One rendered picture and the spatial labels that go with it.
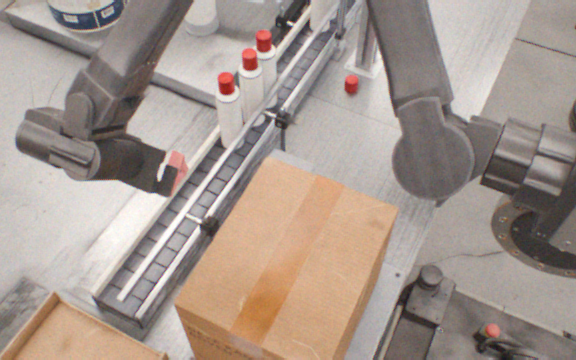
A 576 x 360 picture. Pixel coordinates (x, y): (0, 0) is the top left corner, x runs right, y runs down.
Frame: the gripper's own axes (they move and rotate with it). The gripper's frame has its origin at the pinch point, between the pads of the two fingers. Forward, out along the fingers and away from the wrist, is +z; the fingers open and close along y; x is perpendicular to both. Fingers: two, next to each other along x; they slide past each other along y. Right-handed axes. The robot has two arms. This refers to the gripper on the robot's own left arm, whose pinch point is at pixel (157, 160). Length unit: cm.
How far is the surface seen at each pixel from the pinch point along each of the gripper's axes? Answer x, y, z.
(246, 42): -27, 17, 60
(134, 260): 23.4, 8.1, 18.6
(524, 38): -83, -50, 221
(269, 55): -23.8, 1.4, 36.2
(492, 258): 13, -66, 143
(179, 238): 17.3, 2.7, 23.8
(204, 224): 11.1, -3.9, 17.6
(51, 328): 39.6, 16.5, 11.2
